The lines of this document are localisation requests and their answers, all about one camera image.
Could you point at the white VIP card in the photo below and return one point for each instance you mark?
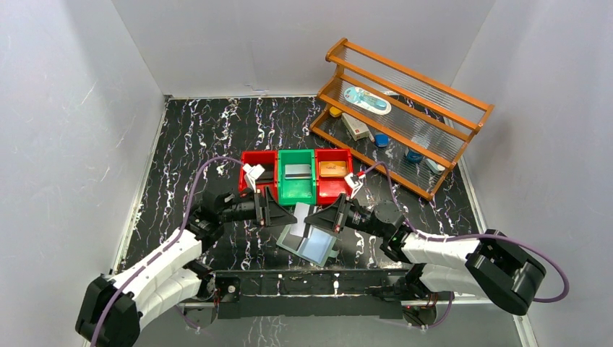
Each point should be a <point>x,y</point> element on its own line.
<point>297,171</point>
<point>301,219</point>

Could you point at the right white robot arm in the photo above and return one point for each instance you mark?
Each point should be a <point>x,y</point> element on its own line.
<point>485,265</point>

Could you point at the green bin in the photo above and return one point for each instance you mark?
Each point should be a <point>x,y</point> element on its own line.
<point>291,191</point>

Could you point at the dark blue round container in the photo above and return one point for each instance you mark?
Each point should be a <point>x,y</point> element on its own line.
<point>412,156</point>

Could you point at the green card holder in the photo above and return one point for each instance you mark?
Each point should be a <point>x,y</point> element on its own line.
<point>309,243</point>

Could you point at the orange card in bin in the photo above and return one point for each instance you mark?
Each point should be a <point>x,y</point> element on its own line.
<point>333,168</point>

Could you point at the light blue small item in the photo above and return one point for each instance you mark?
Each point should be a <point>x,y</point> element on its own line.
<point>434,167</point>

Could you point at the yellow round item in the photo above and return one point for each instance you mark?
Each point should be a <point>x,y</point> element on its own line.
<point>335,112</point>

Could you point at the white small box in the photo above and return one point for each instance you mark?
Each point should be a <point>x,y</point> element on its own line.
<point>358,130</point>

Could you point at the black card in bin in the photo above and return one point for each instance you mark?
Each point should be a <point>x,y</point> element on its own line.
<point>266,177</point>

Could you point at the red bin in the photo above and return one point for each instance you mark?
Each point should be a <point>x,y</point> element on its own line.
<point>269,160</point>
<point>328,189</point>

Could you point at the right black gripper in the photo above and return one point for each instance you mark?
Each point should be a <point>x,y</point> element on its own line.
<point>341,213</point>

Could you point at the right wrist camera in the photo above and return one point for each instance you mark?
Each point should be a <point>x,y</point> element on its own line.
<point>355,182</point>

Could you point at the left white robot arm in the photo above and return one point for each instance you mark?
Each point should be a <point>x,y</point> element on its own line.
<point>116,309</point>

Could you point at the blue round item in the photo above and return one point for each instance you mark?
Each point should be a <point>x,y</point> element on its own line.
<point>381,140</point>

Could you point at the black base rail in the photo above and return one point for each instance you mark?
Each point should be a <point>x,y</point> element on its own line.
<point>319,293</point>

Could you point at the orange wooden shelf rack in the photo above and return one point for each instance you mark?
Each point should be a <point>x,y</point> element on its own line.
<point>426,115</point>

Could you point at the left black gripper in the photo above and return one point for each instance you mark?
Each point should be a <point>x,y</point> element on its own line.
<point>260,208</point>

